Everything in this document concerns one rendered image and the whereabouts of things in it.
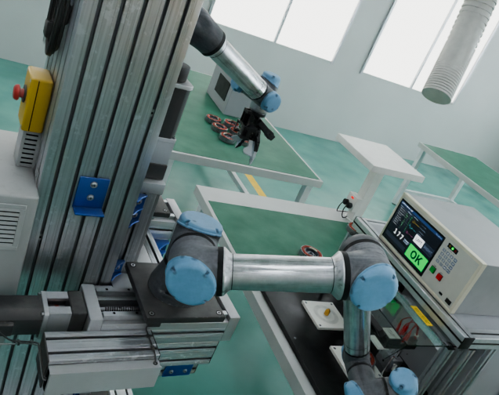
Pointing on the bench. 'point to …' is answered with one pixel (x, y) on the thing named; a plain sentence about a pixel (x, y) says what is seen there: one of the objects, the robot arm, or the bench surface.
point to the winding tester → (463, 259)
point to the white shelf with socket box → (378, 159)
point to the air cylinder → (388, 360)
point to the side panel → (489, 375)
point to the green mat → (277, 230)
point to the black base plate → (313, 339)
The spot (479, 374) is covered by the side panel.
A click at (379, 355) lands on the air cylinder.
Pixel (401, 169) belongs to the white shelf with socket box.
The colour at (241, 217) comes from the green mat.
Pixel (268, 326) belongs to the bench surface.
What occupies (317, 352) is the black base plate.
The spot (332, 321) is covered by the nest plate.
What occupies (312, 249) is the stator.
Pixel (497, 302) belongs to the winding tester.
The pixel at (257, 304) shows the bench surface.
